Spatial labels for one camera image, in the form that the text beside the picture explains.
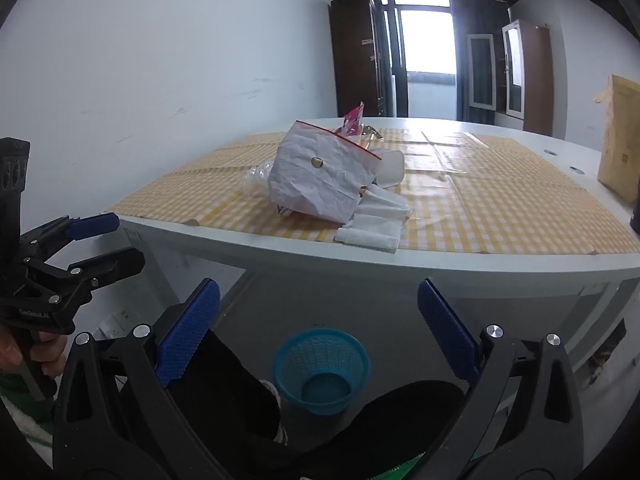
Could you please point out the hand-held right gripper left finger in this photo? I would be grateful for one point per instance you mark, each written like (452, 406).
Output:
(187, 330)

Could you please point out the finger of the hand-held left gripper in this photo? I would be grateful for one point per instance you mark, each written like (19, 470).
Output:
(92, 225)
(115, 262)

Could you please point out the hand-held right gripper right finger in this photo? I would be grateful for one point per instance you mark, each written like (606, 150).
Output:
(450, 330)

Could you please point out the blue plastic waste basket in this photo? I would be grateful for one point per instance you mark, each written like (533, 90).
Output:
(300, 360)

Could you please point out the translucent white plastic bag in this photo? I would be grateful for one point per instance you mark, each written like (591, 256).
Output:
(257, 177)

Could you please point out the zip bag with paper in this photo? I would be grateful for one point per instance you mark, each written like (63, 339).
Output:
(320, 180)

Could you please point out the clear printed plastic wrapper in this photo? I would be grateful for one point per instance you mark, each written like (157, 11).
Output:
(372, 135)

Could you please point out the pink packet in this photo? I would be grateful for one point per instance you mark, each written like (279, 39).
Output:
(352, 120)

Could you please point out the person's left forearm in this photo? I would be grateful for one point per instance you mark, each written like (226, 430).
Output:
(25, 425)

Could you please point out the person's left hand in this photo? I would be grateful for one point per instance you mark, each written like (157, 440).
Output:
(50, 355)

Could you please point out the white power strip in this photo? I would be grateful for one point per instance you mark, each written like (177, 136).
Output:
(112, 325)

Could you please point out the person's left leg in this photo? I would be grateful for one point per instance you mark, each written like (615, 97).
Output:
(225, 395)

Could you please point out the white sneaker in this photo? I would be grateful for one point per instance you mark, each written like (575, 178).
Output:
(272, 392)

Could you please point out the white tissue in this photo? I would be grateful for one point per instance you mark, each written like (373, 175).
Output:
(387, 205)
(370, 237)

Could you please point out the white table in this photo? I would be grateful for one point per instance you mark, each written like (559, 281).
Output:
(300, 257)

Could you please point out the yellow checkered tablecloth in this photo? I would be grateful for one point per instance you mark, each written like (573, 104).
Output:
(500, 200)

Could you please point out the small white box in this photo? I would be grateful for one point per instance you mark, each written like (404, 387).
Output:
(392, 167)

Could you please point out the black bottle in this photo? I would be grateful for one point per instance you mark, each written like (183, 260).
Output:
(636, 220)

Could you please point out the brown paper bag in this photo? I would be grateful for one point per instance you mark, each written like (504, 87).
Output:
(620, 150)

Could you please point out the brown cabinet with glass doors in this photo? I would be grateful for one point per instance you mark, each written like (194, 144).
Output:
(537, 85)

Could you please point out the brown wardrobe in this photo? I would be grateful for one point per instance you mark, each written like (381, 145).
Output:
(350, 60)

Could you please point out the glass balcony door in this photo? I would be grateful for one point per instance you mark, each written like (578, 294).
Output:
(430, 35)

